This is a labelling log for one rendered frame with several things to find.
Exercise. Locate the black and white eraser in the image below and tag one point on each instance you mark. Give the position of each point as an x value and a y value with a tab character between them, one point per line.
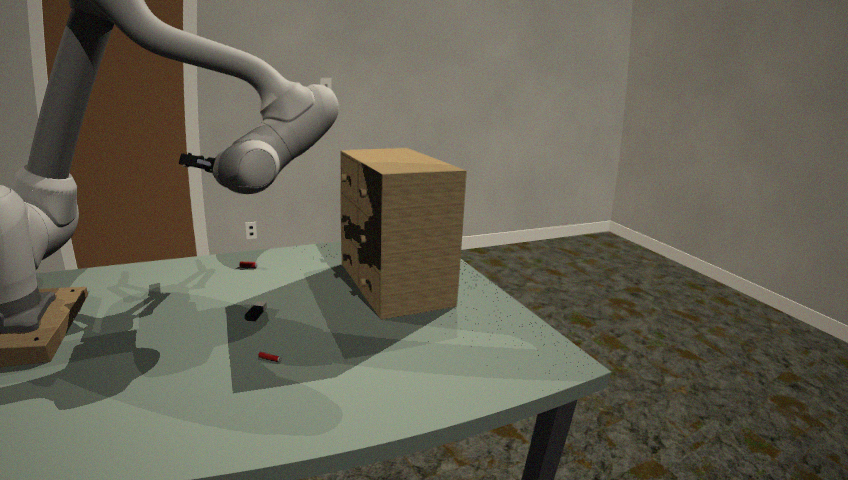
255	311

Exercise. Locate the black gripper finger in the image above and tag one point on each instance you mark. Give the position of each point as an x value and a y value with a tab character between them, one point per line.
197	161

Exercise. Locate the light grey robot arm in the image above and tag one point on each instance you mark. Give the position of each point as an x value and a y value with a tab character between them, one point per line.
41	213

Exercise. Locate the small wooden chest of drawers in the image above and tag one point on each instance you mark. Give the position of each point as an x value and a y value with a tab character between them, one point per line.
421	225

